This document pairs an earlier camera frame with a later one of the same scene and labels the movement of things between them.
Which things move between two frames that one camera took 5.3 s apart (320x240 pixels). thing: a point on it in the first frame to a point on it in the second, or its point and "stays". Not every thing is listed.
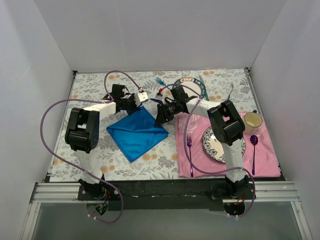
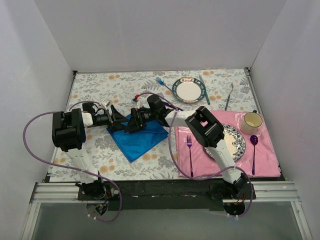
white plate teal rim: x=193 y=83 stays
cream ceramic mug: x=252 y=122 stays
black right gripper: x=165 y=113 to x=135 y=119
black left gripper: x=131 y=103 to x=113 y=118
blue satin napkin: x=136 y=133 stays
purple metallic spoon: x=254 y=140 stays
